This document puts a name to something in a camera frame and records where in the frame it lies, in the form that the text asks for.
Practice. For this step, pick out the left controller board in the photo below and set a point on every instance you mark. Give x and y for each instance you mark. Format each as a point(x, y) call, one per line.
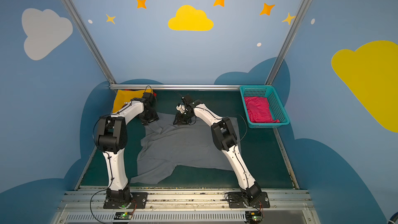
point(123, 216)

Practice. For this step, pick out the aluminium post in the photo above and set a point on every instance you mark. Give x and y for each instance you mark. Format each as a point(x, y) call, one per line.
point(83, 30)
point(294, 27)

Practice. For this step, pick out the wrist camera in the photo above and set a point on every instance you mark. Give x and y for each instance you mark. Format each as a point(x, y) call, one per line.
point(148, 95)
point(186, 104)

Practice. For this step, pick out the front aluminium rail bed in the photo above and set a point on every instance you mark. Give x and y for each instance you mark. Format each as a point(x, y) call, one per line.
point(185, 206)

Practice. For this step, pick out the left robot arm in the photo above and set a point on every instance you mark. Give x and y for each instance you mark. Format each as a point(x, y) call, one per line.
point(111, 139)

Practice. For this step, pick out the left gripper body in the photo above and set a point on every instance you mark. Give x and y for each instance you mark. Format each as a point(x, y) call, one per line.
point(148, 116)

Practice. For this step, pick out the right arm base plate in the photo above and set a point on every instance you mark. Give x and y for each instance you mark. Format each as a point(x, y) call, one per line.
point(240, 200)

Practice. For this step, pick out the right aluminium post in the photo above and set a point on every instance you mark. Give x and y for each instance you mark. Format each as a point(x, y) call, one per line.
point(294, 27)

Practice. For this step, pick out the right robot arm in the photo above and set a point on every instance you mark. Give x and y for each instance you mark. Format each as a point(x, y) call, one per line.
point(225, 140)

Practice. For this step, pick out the grey t-shirt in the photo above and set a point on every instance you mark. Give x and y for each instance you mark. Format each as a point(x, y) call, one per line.
point(166, 146)

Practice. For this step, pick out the teal plastic basket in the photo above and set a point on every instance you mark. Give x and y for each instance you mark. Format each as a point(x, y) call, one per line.
point(277, 108)

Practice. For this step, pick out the controller board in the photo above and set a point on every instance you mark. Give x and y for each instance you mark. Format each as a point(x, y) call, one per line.
point(253, 217)
point(123, 216)

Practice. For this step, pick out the aluminium back rail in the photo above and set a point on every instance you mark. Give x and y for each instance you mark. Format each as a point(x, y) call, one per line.
point(175, 87)

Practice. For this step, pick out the right controller board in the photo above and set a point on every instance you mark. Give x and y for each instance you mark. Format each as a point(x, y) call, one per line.
point(253, 217)

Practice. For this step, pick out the folded yellow t-shirt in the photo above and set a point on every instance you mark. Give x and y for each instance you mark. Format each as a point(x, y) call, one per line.
point(124, 96)

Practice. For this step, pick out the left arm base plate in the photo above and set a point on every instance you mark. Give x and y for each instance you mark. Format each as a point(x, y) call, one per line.
point(136, 200)

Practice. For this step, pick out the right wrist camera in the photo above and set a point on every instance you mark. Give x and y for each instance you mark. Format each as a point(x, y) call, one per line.
point(186, 104)

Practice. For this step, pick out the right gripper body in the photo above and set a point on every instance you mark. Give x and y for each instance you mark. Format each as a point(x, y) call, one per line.
point(182, 117)

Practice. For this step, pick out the left aluminium post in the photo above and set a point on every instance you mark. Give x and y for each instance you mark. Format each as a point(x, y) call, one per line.
point(83, 30)

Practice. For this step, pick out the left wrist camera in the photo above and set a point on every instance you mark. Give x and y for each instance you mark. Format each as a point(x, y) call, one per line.
point(148, 95)

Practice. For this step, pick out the magenta t-shirt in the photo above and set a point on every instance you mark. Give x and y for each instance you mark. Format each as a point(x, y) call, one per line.
point(258, 110)

